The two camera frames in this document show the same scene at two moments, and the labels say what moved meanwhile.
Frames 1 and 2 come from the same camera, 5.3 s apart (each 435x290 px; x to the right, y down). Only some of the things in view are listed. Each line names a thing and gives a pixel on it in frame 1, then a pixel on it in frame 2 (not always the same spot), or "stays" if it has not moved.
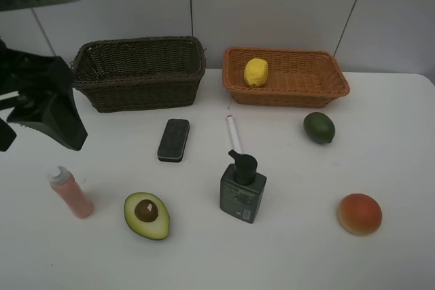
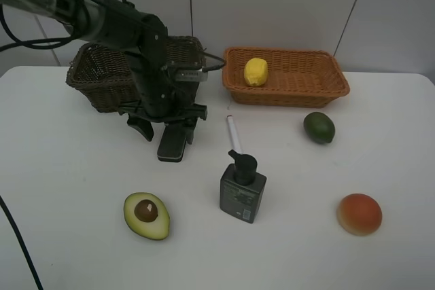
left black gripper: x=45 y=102 to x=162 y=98
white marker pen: x=234 y=134 stays
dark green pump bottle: x=242 y=189 stays
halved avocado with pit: x=146 y=214 stays
